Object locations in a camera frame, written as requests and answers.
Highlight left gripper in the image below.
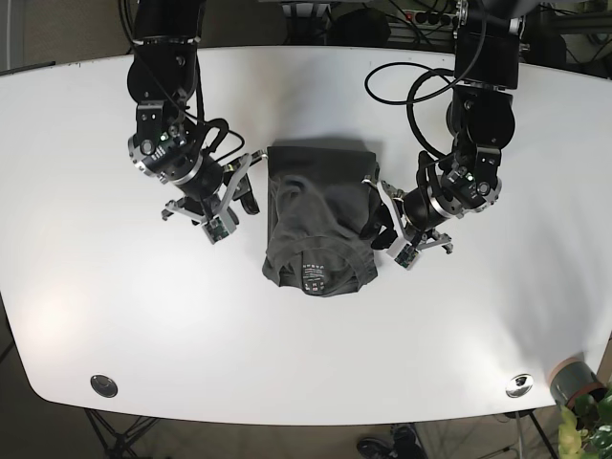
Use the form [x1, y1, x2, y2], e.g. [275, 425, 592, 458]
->
[365, 148, 502, 270]

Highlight right metal table grommet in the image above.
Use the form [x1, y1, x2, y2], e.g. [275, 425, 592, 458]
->
[505, 374, 534, 399]

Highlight dark grey T-shirt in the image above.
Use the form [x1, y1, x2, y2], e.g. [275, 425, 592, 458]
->
[262, 145, 382, 297]

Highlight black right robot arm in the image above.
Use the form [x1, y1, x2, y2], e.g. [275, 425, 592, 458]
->
[118, 1, 266, 243]

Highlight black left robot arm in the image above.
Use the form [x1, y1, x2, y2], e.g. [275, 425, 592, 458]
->
[380, 1, 525, 269]

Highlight person's dark shoes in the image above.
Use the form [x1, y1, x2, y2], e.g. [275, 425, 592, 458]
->
[356, 423, 427, 459]

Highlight metal table grommet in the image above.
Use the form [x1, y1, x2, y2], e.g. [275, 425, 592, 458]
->
[90, 374, 119, 398]
[505, 374, 534, 399]

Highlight green potted plant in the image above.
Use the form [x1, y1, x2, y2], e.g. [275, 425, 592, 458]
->
[557, 387, 611, 459]

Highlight grey plant pot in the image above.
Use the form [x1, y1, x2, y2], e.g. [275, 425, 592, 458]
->
[548, 358, 607, 409]

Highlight left metal table grommet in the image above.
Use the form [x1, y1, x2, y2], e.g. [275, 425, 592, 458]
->
[90, 374, 119, 398]

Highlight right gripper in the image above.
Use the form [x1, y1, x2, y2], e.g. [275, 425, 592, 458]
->
[128, 120, 262, 244]

